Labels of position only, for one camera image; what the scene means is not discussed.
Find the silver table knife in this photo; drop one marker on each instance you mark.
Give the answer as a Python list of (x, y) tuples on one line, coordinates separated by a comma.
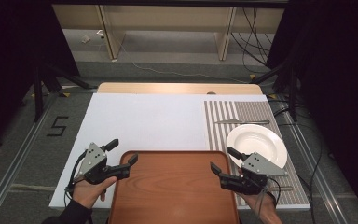
[(239, 122)]

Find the black metal stand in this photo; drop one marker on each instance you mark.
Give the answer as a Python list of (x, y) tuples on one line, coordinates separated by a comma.
[(292, 84), (38, 90)]

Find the yellow tape marker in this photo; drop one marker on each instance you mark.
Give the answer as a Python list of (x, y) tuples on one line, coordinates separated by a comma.
[(252, 76), (272, 96), (66, 94)]

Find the silver cutlery piece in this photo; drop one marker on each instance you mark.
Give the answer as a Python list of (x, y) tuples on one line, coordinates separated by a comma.
[(284, 188)]

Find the black tape mark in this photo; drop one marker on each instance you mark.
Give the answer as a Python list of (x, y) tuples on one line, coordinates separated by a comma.
[(57, 126)]

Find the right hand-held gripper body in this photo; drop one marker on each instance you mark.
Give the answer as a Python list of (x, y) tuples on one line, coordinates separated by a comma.
[(258, 165)]

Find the white plate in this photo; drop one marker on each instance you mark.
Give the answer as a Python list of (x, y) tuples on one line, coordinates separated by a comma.
[(256, 141)]

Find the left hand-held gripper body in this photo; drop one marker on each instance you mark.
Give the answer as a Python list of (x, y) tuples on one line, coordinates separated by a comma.
[(93, 161)]

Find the brown wooden tray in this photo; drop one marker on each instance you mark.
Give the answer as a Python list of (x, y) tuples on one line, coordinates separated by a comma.
[(171, 189)]

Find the grey striped placemat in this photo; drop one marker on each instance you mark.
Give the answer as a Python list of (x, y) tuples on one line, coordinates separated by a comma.
[(220, 124)]

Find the person's left hand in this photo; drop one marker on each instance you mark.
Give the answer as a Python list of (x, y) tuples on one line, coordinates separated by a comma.
[(87, 192)]

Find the beige wooden desk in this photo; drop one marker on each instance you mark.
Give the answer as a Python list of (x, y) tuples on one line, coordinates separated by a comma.
[(167, 18)]

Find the light wooden table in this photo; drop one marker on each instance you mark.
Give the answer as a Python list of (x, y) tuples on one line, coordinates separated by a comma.
[(167, 88)]

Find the aluminium rail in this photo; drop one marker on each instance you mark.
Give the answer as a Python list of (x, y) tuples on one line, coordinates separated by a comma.
[(15, 155), (313, 161)]

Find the person's right hand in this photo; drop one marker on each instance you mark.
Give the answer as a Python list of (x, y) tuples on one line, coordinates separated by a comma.
[(261, 203)]

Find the white board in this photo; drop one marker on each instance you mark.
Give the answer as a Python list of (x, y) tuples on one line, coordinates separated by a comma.
[(143, 124)]

